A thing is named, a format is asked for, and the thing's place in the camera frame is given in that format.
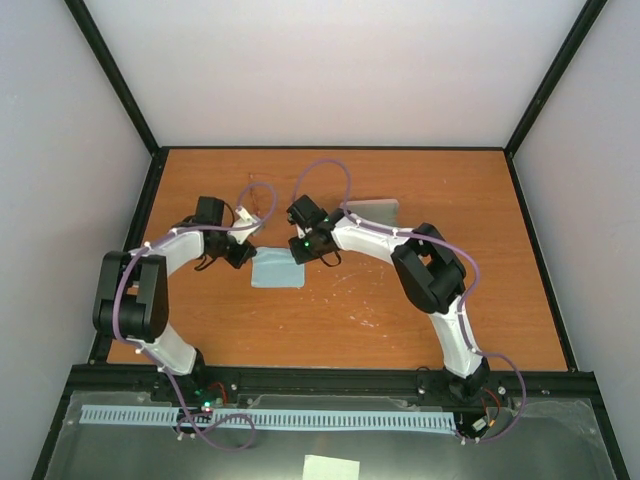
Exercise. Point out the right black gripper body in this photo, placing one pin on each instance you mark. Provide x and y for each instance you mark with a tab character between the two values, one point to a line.
308	253

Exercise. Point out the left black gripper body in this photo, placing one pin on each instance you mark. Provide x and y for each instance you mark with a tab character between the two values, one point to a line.
234	259

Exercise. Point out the light blue cleaning cloth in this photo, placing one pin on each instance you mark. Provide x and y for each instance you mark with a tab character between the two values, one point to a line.
275	268

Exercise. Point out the pink glasses case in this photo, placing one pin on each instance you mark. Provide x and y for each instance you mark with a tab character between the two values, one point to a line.
381	211

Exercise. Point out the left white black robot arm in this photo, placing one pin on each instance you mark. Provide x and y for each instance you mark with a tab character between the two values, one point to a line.
132	299

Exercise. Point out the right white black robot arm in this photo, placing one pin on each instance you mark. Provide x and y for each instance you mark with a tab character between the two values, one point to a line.
429	270

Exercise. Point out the transparent red sunglasses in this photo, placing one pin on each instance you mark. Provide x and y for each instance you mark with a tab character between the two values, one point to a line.
263	195

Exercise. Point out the pale yellow paper note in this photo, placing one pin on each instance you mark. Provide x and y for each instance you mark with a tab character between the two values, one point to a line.
328	468

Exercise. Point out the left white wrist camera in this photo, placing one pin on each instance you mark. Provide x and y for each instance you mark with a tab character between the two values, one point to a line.
245	225

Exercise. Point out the light blue slotted cable duct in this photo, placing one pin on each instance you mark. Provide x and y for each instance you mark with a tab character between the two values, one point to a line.
273	419

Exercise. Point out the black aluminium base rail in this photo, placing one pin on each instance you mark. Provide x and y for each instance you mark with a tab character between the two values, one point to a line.
421	387

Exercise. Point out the left black frame post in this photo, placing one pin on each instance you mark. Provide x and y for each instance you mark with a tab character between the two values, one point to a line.
98	46

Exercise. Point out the black frame post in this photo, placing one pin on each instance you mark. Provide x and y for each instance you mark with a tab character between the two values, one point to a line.
570	46
98	46

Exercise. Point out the right black frame post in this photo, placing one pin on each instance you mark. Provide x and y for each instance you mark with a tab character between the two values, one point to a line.
570	46

